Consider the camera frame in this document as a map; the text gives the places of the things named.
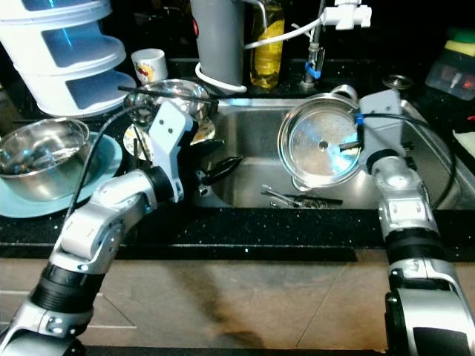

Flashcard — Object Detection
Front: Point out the steel strainer basin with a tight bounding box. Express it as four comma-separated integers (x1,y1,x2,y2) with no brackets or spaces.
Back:
276,83,373,191

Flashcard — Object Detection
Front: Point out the black chopstick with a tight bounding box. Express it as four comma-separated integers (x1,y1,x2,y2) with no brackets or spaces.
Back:
289,192,345,206
134,125,154,162
117,85,224,102

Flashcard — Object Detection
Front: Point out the steel fork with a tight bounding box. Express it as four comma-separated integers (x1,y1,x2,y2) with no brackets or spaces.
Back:
261,183,317,211

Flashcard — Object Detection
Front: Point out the steel sink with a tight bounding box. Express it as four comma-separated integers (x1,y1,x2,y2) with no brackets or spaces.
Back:
196,92,474,211

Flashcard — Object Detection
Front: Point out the floral plate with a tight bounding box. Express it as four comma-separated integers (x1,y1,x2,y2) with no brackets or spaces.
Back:
122,122,173,163

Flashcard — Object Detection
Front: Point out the steel bowl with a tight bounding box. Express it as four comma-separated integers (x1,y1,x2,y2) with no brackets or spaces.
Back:
129,78,213,139

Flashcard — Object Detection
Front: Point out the round steel sink cap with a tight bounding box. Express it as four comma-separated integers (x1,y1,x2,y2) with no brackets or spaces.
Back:
381,73,413,90

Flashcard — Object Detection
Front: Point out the small printed paper cup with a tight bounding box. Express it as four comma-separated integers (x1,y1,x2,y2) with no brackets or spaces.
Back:
131,47,168,87

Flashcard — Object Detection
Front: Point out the grey cylinder water filter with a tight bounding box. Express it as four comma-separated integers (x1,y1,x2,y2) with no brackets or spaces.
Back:
189,0,248,89

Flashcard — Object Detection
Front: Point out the yellow oil bottle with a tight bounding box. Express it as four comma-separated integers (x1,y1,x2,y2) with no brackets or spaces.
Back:
248,0,286,90

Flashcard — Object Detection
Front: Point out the pale green cloth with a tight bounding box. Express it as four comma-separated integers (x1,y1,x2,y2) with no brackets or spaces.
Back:
453,129,475,161

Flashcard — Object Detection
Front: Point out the blue plate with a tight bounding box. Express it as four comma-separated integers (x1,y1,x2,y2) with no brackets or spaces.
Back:
0,131,124,220

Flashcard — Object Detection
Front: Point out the clear plastic container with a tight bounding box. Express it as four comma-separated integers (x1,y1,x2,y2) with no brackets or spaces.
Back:
424,46,475,102

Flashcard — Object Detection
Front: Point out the white faucet diverter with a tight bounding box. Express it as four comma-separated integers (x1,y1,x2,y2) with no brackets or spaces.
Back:
322,0,373,31

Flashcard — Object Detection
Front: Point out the grey cabinet door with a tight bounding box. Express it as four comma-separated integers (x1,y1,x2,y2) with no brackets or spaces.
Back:
297,254,398,356
96,258,368,356

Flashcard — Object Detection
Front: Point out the steel pot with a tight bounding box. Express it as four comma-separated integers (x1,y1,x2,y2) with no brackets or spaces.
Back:
0,116,94,203

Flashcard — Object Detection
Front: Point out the green yellow sponge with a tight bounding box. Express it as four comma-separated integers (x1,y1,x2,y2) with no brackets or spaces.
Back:
445,26,475,56

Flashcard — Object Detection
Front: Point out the white tiered storage rack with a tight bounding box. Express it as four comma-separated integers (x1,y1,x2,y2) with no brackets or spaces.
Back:
0,0,139,119

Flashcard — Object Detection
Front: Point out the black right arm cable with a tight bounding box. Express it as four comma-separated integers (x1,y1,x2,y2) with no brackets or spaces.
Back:
356,110,460,210

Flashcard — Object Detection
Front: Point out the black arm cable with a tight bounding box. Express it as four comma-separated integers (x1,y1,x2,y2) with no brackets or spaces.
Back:
71,102,158,223
356,110,460,210

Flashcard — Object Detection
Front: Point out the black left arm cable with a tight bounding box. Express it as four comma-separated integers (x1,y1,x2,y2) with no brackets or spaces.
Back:
71,102,158,223

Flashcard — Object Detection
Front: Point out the white filter hose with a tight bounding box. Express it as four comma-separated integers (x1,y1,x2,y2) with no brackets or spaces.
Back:
194,18,329,94

